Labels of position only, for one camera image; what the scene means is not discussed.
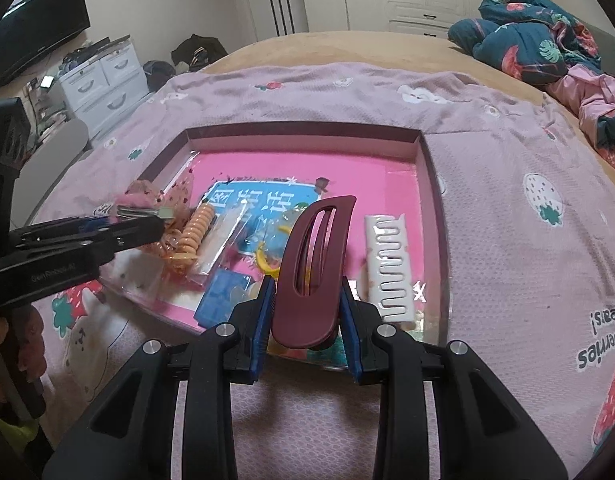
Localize maroon oval hair clip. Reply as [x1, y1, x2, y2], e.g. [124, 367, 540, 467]
[272, 195, 356, 350]

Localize pink fluffy hair clip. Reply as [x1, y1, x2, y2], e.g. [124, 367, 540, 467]
[109, 180, 174, 221]

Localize yellow hoops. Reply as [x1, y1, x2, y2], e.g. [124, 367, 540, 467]
[254, 222, 292, 280]

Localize blue plastic box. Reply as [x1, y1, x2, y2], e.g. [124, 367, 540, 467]
[193, 269, 253, 328]

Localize orange spiral hair tie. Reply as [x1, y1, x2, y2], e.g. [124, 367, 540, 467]
[166, 202, 217, 269]

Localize beige polka dot bow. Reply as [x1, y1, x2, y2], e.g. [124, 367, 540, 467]
[158, 168, 194, 226]

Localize white comb hair clip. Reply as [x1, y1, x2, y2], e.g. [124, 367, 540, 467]
[364, 214, 416, 324]

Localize clear bag with earrings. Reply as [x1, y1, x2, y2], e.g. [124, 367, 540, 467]
[187, 200, 249, 287]

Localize person left hand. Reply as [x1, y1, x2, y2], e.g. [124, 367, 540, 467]
[0, 306, 47, 382]

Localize brown shallow cardboard tray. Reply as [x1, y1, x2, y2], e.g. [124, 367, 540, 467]
[101, 122, 449, 368]

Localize white drawer cabinet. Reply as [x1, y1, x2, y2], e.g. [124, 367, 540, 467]
[50, 36, 149, 140]

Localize pink strawberry bed sheet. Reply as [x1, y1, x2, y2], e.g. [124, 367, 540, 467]
[37, 63, 615, 479]

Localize black bag on floor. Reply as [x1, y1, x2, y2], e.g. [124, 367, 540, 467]
[170, 34, 228, 72]

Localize pink pajama garment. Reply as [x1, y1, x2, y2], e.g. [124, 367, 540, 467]
[547, 63, 615, 148]

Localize dark floral crumpled quilt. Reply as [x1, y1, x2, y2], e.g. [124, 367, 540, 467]
[447, 0, 601, 87]

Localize black wall television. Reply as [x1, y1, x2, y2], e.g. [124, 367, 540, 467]
[0, 0, 90, 87]

